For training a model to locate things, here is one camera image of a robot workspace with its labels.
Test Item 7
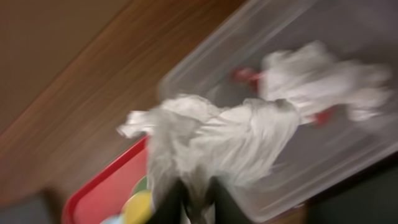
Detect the red plastic tray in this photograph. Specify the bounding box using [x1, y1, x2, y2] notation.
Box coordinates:
[62, 136, 147, 224]

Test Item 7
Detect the light blue plate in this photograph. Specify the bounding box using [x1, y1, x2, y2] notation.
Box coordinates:
[100, 215, 123, 224]

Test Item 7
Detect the white napkin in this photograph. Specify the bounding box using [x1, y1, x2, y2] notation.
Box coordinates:
[118, 95, 300, 219]

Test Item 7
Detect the clear plastic bin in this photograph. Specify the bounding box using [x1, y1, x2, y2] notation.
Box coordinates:
[159, 0, 397, 223]

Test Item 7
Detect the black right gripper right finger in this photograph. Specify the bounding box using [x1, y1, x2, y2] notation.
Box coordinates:
[207, 177, 252, 224]

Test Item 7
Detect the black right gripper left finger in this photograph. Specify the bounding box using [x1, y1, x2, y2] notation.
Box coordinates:
[146, 179, 189, 224]

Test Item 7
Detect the red snack wrapper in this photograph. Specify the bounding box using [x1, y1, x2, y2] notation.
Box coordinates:
[231, 67, 335, 126]

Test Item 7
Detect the green bowl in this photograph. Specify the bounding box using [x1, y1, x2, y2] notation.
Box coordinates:
[131, 175, 147, 196]

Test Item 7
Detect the yellow plastic cup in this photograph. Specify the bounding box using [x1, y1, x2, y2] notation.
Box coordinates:
[121, 190, 152, 224]

